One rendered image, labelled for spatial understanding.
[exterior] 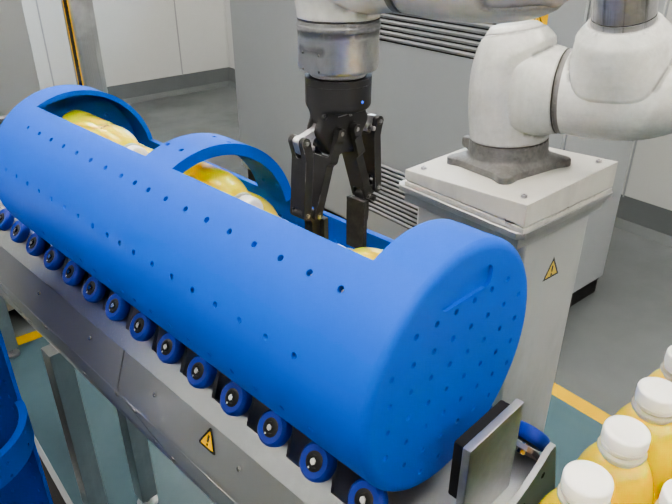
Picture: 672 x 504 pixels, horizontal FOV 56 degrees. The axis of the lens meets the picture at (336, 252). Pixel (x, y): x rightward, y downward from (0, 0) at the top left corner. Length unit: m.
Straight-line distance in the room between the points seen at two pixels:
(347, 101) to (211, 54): 5.70
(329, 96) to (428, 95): 2.00
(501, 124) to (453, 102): 1.36
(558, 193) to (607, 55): 0.25
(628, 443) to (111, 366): 0.77
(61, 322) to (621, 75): 1.04
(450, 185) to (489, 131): 0.12
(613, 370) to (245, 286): 2.08
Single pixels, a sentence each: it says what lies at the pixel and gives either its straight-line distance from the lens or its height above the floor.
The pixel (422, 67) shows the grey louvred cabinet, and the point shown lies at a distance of 2.70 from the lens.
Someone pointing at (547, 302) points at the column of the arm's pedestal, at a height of 0.78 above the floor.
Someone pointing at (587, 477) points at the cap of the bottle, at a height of 1.11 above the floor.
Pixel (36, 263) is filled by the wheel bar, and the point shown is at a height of 0.93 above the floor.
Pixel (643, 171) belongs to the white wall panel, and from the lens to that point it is 3.69.
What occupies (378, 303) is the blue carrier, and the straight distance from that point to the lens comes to 0.57.
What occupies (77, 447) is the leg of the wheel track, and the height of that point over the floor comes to 0.34.
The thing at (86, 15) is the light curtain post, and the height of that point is 1.26.
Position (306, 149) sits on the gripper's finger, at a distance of 0.71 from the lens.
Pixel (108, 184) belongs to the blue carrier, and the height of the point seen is 1.19.
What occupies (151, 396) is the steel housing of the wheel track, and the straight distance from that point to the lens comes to 1.01.
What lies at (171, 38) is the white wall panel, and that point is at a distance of 6.19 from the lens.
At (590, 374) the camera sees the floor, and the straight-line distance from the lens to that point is 2.56.
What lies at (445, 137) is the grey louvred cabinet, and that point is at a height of 0.69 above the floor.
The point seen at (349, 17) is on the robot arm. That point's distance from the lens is 0.68.
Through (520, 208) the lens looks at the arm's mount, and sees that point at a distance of 1.17.
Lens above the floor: 1.51
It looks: 28 degrees down
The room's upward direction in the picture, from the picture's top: straight up
